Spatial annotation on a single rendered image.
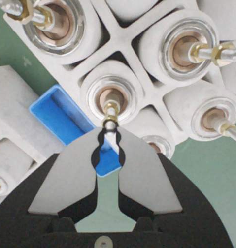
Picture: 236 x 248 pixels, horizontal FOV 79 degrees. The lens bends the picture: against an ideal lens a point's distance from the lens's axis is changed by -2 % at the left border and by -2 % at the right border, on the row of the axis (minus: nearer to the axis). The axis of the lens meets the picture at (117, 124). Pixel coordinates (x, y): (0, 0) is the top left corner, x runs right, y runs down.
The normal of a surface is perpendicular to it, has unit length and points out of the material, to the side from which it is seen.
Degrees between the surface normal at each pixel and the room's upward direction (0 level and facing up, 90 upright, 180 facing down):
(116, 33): 0
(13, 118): 90
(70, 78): 0
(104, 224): 0
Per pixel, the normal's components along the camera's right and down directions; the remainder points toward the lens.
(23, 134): 0.83, -0.51
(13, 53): 0.02, 0.47
